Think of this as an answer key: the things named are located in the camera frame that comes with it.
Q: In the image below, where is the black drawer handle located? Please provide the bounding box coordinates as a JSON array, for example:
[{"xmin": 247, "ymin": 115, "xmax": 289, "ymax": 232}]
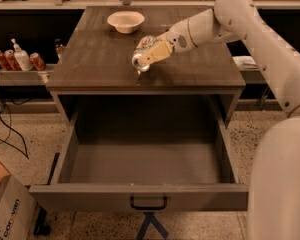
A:
[{"xmin": 130, "ymin": 196, "xmax": 168, "ymax": 211}]

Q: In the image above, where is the open grey drawer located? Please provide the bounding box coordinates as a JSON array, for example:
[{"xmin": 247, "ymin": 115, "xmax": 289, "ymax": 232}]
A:
[{"xmin": 28, "ymin": 93, "xmax": 250, "ymax": 214}]

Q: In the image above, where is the small clear bottle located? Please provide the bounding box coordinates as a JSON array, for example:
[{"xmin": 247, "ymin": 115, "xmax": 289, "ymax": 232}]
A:
[{"xmin": 55, "ymin": 39, "xmax": 64, "ymax": 59}]

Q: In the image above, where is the cardboard box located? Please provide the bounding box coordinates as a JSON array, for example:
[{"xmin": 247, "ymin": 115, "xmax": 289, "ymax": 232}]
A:
[{"xmin": 0, "ymin": 162, "xmax": 36, "ymax": 240}]

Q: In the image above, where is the white folded cloth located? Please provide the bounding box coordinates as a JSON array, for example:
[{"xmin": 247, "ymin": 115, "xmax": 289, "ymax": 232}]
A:
[{"xmin": 233, "ymin": 56, "xmax": 258, "ymax": 69}]

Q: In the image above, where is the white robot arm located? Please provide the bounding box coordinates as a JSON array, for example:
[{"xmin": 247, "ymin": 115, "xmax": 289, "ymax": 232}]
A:
[{"xmin": 132, "ymin": 0, "xmax": 300, "ymax": 240}]

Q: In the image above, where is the grey wooden cabinet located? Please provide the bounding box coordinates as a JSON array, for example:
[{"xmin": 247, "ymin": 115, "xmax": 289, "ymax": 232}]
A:
[{"xmin": 47, "ymin": 6, "xmax": 245, "ymax": 122}]

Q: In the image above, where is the white ceramic bowl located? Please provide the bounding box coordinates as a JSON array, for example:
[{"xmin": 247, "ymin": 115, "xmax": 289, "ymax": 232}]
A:
[{"xmin": 107, "ymin": 11, "xmax": 145, "ymax": 34}]

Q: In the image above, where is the black floor cable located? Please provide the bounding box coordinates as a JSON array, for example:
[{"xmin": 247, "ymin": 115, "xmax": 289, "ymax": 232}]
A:
[{"xmin": 0, "ymin": 68, "xmax": 30, "ymax": 160}]

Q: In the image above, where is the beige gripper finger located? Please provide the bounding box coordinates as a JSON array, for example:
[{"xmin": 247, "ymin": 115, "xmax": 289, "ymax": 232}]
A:
[{"xmin": 150, "ymin": 40, "xmax": 173, "ymax": 64}]

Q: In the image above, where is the grey side shelf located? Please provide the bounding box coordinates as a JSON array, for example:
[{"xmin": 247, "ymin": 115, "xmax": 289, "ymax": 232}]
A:
[{"xmin": 0, "ymin": 64, "xmax": 55, "ymax": 87}]

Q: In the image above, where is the green silver 7up can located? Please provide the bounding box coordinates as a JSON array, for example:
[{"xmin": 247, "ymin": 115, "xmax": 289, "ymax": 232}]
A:
[{"xmin": 132, "ymin": 36, "xmax": 158, "ymax": 73}]

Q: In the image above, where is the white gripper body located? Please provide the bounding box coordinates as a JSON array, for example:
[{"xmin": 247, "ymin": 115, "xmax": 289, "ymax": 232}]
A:
[{"xmin": 157, "ymin": 21, "xmax": 194, "ymax": 53}]

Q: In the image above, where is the red soda can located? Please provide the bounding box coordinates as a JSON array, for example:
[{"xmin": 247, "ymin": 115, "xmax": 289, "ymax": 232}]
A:
[
  {"xmin": 0, "ymin": 50, "xmax": 11, "ymax": 70},
  {"xmin": 30, "ymin": 53, "xmax": 46, "ymax": 71},
  {"xmin": 4, "ymin": 49, "xmax": 20, "ymax": 71}
]

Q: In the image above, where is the white pump bottle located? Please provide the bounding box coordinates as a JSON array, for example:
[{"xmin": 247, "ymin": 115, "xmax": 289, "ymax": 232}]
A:
[{"xmin": 11, "ymin": 39, "xmax": 33, "ymax": 71}]

